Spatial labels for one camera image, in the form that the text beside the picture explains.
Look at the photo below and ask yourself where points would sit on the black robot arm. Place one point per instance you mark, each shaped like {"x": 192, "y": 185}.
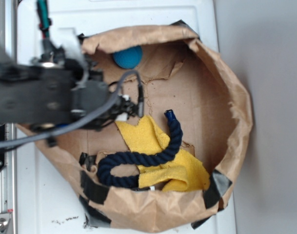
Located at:
{"x": 59, "y": 90}

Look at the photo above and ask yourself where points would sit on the aluminium rail frame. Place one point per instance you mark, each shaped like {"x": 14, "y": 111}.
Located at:
{"x": 8, "y": 188}

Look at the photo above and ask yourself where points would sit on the blue ball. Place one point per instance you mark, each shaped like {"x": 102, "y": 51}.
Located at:
{"x": 128, "y": 58}

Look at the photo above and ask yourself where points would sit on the brown paper bag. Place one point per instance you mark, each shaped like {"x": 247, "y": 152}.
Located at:
{"x": 180, "y": 73}

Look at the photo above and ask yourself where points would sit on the grey metal block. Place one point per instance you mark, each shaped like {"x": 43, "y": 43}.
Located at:
{"x": 150, "y": 188}

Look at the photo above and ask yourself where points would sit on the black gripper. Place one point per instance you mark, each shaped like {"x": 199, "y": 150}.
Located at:
{"x": 96, "y": 107}

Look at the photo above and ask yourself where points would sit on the yellow cloth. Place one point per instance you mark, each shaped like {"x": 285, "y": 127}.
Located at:
{"x": 183, "y": 174}

